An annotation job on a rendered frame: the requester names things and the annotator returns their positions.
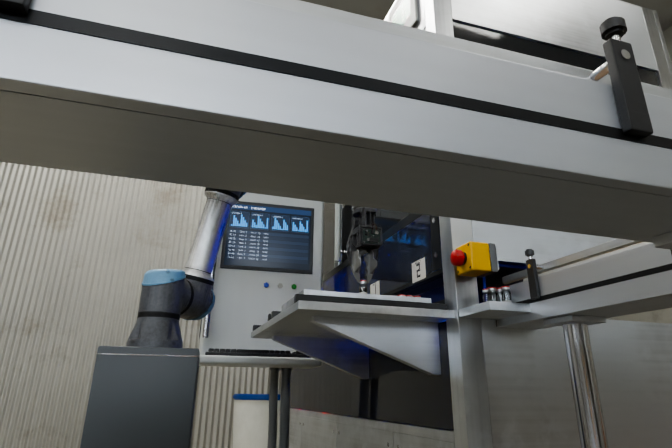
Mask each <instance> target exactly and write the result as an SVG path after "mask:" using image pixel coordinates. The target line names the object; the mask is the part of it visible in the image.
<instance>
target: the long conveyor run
mask: <svg viewBox="0 0 672 448"><path fill-rule="evenodd" d="M599 29H600V33H601V37H602V39H603V40H605V41H606V42H605V43H604V44H603V48H604V53H605V57H606V62H605V63H604V64H602V65H601V66H600V67H598V68H597V69H596V70H594V71H592V70H588V69H584V68H580V67H576V66H572V65H567V64H563V63H559V62H555V61H551V60H547V59H542V58H538V57H534V56H530V55H526V54H522V53H517V52H513V51H509V50H505V49H501V48H497V47H492V46H488V45H484V44H480V43H476V42H471V41H467V40H463V39H459V38H455V37H451V36H446V35H442V34H438V33H434V32H430V31H426V30H421V29H417V28H413V27H409V26H405V25H401V24H396V23H392V22H388V21H384V20H380V19H376V18H371V17H367V16H363V15H359V14H355V13H350V12H346V11H342V10H338V9H334V8H330V7H325V6H321V5H317V4H313V3H309V2H305V1H300V0H0V162H5V163H13V164H21V165H29V166H37V167H45V168H54V169H62V170H70V171H78V172H86V173H94V174H102V175H110V176H118V177H126V178H134V179H142V180H150V181H158V182H166V183H175V184H183V185H191V186H199V187H207V188H215V189H223V190H231V191H239V192H247V193H255V194H263V195H271V196H279V197H287V198H296V199H304V200H312V201H320V202H328V203H336V204H344V205H352V206H360V207H368V208H376V209H384V210H392V211H400V212H408V213H417V214H425V215H433V216H441V217H449V218H457V219H465V220H473V221H481V222H489V223H497V224H505V225H513V226H521V227H530V228H538V229H546V230H554V231H562V232H570V233H578V234H586V235H594V236H602V237H610V238H618V239H626V240H634V241H642V242H651V243H653V240H652V238H653V237H655V236H658V235H661V234H664V233H668V232H671V231H672V89H668V88H663V87H659V86H655V85H651V84H647V83H643V82H641V81H640V77H639V73H638V69H637V65H636V61H635V57H634V53H633V49H632V45H631V44H630V43H627V42H624V41H621V38H622V37H623V35H625V34H626V32H627V26H626V22H625V19H624V18H622V17H617V16H614V17H610V18H608V19H606V20H605V21H604V22H603V23H602V24H601V25H600V27H599Z"/></svg>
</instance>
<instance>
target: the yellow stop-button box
mask: <svg viewBox="0 0 672 448"><path fill-rule="evenodd" d="M455 250H462V251H463V253H464V257H465V258H464V263H463V265H462V266H457V274H458V275H459V276H468V277H477V278H482V277H485V276H488V275H491V274H494V273H497V272H498V266H497V257H496V248H495V244H493V243H483V242H474V241H470V242H468V243H465V244H463V245H461V246H459V247H457V248H456V249H455Z"/></svg>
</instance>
